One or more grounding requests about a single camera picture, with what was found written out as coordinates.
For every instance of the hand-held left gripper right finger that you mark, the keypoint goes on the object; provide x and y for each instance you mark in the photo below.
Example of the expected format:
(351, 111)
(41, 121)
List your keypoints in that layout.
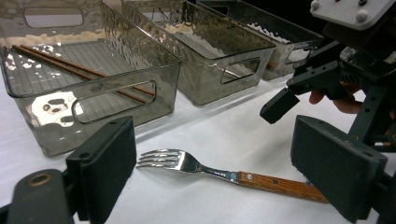
(336, 168)

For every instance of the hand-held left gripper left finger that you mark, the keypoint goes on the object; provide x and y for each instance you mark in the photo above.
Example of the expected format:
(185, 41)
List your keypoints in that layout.
(102, 168)

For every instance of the smoky transparent plastic bin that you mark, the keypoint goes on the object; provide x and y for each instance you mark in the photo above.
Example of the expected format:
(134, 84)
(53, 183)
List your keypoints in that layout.
(280, 37)
(124, 46)
(211, 49)

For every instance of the wooden chopstick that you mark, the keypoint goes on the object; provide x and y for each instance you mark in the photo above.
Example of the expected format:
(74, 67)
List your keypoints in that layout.
(62, 61)
(53, 63)

